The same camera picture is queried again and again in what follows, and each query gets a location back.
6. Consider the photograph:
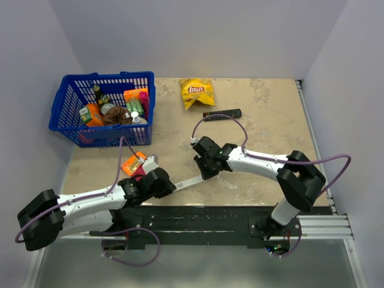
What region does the white remote control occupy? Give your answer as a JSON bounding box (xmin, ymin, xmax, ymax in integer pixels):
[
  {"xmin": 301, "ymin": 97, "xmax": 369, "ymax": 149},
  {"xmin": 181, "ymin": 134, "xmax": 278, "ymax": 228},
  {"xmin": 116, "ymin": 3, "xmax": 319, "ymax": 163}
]
[{"xmin": 172, "ymin": 176, "xmax": 204, "ymax": 194}]

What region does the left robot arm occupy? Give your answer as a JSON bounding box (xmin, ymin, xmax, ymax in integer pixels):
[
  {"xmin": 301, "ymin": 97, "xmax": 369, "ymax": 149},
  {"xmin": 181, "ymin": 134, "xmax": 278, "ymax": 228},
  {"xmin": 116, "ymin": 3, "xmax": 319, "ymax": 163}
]
[{"xmin": 15, "ymin": 167, "xmax": 176, "ymax": 251}]

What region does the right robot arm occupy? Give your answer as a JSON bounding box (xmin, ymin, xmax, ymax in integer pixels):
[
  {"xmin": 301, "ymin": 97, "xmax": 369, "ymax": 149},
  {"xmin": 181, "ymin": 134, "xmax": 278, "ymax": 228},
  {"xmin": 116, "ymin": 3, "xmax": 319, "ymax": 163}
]
[{"xmin": 190, "ymin": 136, "xmax": 326, "ymax": 236}]

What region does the black TV remote control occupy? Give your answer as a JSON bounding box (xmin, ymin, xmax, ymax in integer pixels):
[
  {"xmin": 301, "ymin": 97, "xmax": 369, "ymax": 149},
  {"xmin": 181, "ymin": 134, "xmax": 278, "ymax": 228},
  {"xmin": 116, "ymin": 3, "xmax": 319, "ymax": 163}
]
[{"xmin": 203, "ymin": 109, "xmax": 242, "ymax": 121}]

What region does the pink orange candy box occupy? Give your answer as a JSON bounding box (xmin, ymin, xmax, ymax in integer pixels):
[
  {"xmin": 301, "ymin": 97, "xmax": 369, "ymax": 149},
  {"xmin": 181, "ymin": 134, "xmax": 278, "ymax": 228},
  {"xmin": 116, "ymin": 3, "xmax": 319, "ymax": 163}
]
[{"xmin": 121, "ymin": 151, "xmax": 146, "ymax": 177}]

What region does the small white-capped bottle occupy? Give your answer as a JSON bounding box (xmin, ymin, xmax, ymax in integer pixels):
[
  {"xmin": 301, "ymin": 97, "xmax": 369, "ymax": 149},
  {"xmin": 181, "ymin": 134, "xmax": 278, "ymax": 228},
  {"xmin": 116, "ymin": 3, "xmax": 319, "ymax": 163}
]
[{"xmin": 130, "ymin": 111, "xmax": 148, "ymax": 125}]

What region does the yellow Lays chips bag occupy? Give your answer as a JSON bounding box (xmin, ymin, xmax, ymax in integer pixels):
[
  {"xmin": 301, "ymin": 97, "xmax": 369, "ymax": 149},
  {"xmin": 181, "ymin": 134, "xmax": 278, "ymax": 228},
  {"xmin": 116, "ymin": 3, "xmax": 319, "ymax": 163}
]
[{"xmin": 179, "ymin": 78, "xmax": 215, "ymax": 110}]

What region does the brown round package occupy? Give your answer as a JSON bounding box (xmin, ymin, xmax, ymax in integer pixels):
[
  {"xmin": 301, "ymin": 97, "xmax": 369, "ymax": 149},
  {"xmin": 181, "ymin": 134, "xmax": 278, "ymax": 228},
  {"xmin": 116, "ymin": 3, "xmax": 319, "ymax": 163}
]
[{"xmin": 103, "ymin": 106, "xmax": 132, "ymax": 125}]

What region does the orange green snack box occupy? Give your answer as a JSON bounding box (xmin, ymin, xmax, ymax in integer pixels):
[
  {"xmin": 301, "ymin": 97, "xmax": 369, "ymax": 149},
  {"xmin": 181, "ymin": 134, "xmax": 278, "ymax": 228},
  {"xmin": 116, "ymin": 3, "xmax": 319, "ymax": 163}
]
[{"xmin": 124, "ymin": 88, "xmax": 149, "ymax": 115}]

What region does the blue plastic shopping basket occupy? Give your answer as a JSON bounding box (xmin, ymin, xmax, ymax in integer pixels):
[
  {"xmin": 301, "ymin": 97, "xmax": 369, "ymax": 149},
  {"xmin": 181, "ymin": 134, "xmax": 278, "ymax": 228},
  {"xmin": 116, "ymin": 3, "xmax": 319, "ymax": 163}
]
[{"xmin": 49, "ymin": 71, "xmax": 156, "ymax": 148}]

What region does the orange juice carton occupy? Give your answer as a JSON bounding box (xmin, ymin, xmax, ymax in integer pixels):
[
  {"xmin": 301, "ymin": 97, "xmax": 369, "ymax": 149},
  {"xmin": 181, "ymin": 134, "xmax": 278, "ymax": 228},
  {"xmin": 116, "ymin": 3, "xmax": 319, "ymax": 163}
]
[{"xmin": 79, "ymin": 103, "xmax": 104, "ymax": 127}]

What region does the dark glass bottle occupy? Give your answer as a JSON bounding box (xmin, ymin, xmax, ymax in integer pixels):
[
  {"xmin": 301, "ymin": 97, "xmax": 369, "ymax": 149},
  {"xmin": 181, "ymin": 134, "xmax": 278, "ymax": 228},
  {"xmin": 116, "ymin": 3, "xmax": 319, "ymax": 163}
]
[{"xmin": 92, "ymin": 84, "xmax": 115, "ymax": 115}]

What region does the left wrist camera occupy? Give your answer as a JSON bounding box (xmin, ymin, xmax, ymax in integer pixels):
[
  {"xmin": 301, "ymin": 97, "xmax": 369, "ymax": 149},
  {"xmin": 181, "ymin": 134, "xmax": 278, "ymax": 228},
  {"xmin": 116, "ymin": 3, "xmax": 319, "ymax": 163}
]
[{"xmin": 135, "ymin": 154, "xmax": 158, "ymax": 175}]

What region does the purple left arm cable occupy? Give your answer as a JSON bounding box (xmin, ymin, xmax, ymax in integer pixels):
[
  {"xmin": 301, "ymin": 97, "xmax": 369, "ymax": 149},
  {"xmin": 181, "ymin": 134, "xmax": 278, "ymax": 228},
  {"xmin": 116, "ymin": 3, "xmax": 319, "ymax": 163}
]
[{"xmin": 14, "ymin": 136, "xmax": 143, "ymax": 244}]

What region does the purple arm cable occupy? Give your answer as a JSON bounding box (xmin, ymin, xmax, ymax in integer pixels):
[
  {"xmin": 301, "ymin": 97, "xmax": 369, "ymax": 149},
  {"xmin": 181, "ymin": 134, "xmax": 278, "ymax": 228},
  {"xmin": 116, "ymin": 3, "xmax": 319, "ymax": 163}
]
[
  {"xmin": 190, "ymin": 113, "xmax": 352, "ymax": 259},
  {"xmin": 14, "ymin": 136, "xmax": 143, "ymax": 244}
]

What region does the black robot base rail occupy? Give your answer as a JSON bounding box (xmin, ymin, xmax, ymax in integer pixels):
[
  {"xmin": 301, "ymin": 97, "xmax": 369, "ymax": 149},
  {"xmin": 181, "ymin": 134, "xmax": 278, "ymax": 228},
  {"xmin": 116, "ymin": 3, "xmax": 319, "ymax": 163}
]
[{"xmin": 88, "ymin": 205, "xmax": 302, "ymax": 251}]

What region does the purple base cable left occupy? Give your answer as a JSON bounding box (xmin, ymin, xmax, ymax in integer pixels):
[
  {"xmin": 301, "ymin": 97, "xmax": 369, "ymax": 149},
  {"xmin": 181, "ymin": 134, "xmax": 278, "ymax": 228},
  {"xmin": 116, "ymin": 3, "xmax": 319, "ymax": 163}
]
[{"xmin": 101, "ymin": 227, "xmax": 161, "ymax": 266}]

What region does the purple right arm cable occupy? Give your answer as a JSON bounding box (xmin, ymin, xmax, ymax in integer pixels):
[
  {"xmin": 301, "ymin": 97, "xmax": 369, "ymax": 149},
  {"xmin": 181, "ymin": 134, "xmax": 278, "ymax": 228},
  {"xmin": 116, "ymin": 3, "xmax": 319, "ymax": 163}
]
[{"xmin": 190, "ymin": 113, "xmax": 352, "ymax": 259}]

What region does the aluminium frame rail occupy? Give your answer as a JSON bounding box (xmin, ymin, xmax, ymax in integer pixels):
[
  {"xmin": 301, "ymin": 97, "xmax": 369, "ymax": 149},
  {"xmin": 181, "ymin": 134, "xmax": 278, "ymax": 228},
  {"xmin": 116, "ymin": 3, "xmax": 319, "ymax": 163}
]
[{"xmin": 295, "ymin": 79, "xmax": 368, "ymax": 288}]

